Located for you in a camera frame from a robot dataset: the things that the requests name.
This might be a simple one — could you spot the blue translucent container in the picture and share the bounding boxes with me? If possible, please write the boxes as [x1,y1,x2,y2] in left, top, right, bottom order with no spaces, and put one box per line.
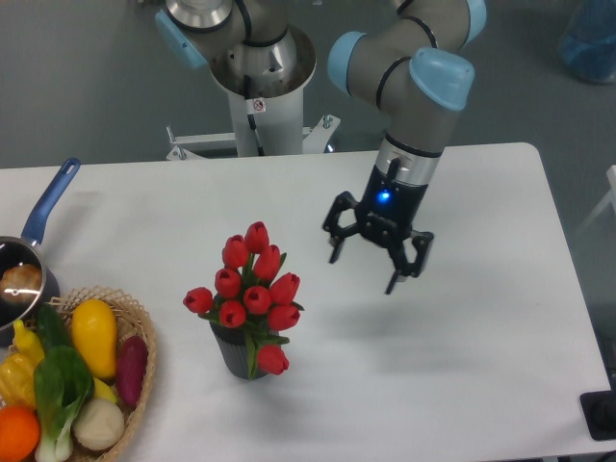
[558,1,615,84]

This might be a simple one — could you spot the dark green cucumber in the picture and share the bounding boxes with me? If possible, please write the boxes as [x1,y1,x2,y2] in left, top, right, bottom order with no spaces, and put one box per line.
[37,303,73,353]

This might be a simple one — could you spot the yellow squash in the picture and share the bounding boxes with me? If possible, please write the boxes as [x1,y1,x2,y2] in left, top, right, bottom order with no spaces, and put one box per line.
[71,298,117,381]

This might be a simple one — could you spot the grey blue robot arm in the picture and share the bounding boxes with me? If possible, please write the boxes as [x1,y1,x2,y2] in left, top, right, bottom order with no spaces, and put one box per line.
[155,1,486,282]

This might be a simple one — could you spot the red tulip bouquet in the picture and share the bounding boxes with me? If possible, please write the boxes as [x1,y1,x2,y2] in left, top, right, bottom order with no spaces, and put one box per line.
[183,221,303,355]

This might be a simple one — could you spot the green bok choy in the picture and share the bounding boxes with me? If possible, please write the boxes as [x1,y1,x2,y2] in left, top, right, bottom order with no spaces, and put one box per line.
[34,346,93,461]

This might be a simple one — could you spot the black device at table edge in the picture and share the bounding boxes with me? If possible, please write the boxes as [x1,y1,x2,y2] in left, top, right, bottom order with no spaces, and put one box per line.
[579,391,615,441]

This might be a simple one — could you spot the orange fruit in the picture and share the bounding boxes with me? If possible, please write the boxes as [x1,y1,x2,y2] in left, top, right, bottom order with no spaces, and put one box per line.
[1,405,40,461]

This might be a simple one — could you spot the brown bun in pan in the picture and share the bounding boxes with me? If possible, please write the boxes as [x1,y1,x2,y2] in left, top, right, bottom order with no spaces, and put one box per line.
[1,264,42,305]

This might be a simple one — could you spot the purple eggplant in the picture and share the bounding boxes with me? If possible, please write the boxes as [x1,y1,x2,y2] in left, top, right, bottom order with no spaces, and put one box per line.
[115,336,148,407]

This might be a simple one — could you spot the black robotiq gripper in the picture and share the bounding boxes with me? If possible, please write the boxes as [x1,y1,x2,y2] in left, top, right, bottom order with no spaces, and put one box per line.
[321,166,435,296]

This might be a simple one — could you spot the woven wicker basket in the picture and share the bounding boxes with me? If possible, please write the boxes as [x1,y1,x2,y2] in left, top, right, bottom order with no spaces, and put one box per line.
[49,286,157,461]

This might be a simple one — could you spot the beige garlic bulb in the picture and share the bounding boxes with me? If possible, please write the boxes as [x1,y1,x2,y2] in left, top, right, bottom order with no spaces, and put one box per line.
[73,398,125,451]

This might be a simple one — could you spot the dark grey ribbed vase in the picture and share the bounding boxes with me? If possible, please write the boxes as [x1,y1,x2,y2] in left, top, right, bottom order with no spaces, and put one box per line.
[210,322,289,380]

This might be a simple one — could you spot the white frame at right edge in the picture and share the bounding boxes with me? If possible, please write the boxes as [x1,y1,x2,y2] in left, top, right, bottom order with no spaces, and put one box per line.
[577,165,615,233]

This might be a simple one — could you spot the yellow bell pepper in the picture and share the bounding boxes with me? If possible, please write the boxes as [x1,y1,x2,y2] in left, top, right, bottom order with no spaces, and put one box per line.
[1,353,37,410]

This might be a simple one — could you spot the blue handled saucepan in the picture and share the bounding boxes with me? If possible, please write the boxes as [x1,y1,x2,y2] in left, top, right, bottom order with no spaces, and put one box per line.
[1,158,81,347]

